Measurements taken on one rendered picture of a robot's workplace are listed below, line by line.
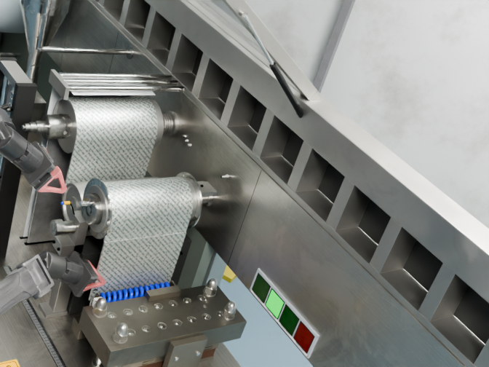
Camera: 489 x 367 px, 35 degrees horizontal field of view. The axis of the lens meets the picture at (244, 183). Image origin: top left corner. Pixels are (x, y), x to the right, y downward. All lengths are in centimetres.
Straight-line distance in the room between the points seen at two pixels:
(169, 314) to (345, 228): 53
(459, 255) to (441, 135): 238
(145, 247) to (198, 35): 58
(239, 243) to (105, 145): 43
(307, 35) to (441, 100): 73
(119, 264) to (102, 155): 30
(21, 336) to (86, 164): 46
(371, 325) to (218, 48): 82
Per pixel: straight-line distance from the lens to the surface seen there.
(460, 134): 386
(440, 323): 161
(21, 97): 201
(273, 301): 192
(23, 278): 177
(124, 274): 203
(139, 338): 193
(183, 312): 205
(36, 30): 243
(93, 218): 191
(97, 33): 262
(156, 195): 195
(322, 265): 178
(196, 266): 219
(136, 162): 215
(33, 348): 204
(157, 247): 202
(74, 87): 202
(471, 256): 151
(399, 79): 386
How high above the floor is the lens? 230
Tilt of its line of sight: 28 degrees down
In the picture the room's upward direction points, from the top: 19 degrees clockwise
